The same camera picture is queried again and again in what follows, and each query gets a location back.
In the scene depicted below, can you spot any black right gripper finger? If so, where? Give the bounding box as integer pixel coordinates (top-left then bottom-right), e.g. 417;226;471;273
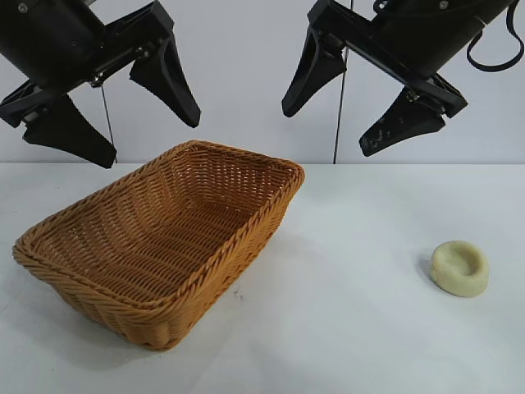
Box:
281;30;348;118
359;85;446;157

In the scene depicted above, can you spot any brown woven wicker basket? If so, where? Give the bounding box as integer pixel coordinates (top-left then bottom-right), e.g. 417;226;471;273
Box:
11;139;307;350

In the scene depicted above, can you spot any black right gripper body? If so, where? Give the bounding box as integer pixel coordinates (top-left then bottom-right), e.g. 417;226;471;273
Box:
308;0;518;118

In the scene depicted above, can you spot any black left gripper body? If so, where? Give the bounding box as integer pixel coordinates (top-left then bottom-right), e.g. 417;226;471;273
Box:
0;0;172;128

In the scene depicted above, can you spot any black right arm cable loop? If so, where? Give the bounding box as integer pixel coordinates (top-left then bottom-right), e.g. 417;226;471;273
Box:
466;0;525;73

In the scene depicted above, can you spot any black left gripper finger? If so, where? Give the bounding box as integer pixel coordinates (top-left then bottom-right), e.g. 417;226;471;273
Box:
129;39;202;126
22;96;118;169

